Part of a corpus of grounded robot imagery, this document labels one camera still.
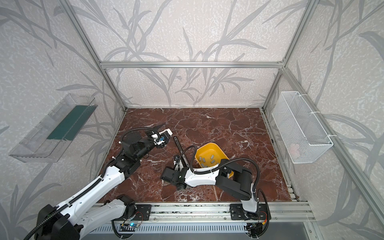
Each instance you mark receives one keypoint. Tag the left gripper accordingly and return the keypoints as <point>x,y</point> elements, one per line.
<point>156,137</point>

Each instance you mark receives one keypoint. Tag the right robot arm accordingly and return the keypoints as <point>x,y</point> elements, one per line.
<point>238,178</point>

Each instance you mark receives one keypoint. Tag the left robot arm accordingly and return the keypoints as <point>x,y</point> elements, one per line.
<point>72,219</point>

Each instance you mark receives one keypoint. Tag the yellow plastic tray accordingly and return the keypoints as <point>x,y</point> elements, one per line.
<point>207,158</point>

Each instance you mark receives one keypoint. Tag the green circuit board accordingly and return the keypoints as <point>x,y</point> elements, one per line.
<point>129,227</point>

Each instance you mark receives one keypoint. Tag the clear plastic wall shelf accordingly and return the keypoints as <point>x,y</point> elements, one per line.
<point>47,142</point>

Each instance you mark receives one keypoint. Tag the white wire basket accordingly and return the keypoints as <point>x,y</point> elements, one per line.
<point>303,135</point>

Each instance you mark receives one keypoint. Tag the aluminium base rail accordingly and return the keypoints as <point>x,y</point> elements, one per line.
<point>213,217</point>

